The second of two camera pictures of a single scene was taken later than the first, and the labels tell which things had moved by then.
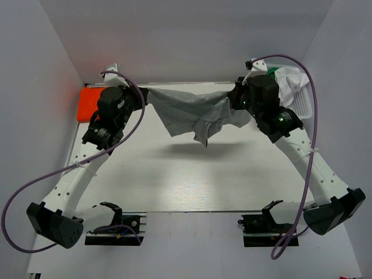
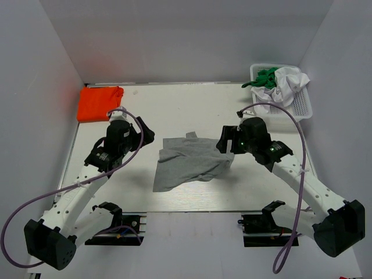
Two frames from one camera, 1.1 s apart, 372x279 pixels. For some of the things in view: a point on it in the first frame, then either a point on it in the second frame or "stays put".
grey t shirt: x=203 y=115 to x=184 y=159
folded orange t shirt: x=87 y=103 stays put
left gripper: x=133 y=93 to x=148 y=134
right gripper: x=234 y=95 to x=230 y=133
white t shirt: x=289 y=80 stays put
